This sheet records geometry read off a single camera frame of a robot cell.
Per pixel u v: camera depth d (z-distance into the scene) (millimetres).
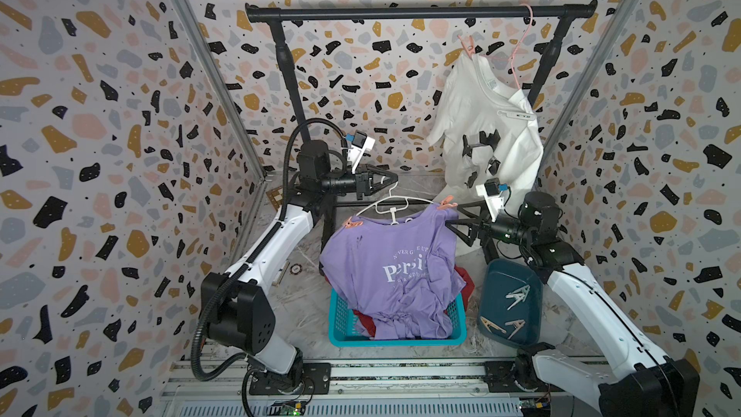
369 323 796
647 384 381
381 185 680
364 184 627
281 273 917
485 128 765
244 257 467
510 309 855
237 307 454
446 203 716
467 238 642
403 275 795
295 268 944
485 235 637
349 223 697
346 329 815
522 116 607
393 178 677
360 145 627
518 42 876
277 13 521
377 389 731
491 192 625
